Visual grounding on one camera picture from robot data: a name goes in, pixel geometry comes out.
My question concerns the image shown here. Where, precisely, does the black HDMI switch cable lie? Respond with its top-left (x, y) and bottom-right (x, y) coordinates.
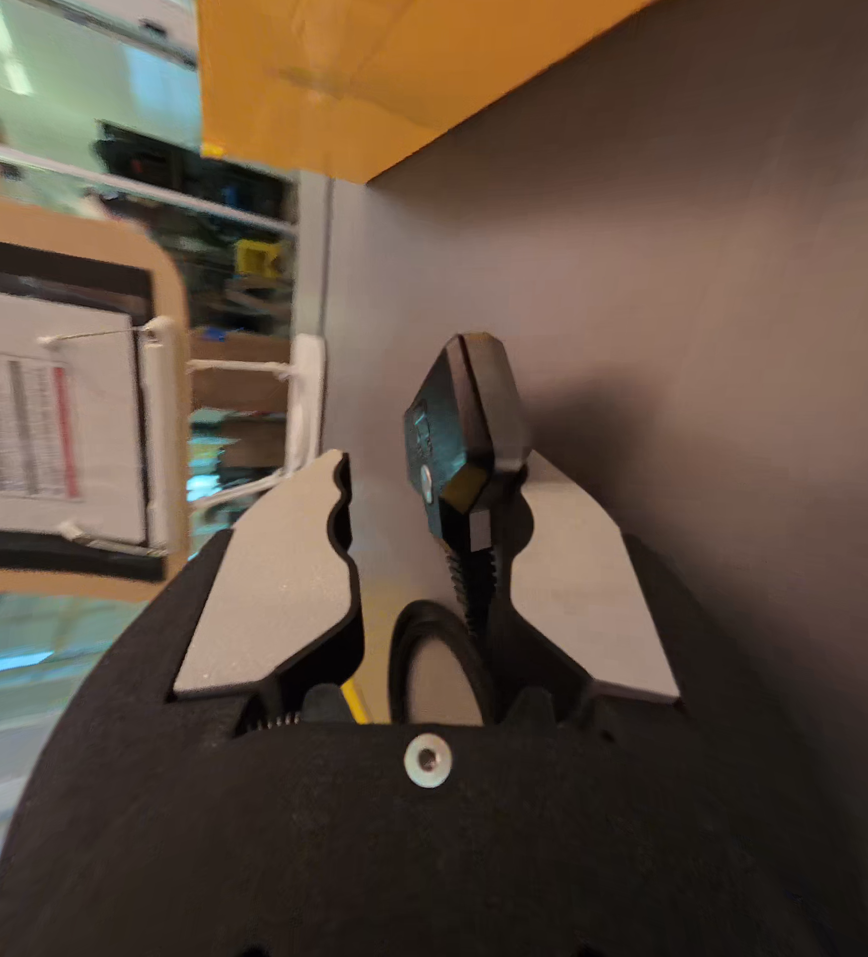
top-left (388, 600), bottom-right (496, 728)

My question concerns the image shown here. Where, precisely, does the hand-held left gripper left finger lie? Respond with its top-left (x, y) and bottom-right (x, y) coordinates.
top-left (171, 449), bottom-right (365, 717)

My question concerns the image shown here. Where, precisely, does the wooden instruction sign board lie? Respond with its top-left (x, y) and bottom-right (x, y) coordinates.
top-left (0, 190), bottom-right (193, 605)

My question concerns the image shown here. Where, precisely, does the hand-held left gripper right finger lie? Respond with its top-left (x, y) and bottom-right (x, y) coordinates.
top-left (488, 451), bottom-right (682, 720)

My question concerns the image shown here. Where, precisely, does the white sign board stand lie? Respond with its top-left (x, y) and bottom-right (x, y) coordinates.
top-left (186, 334), bottom-right (328, 511)

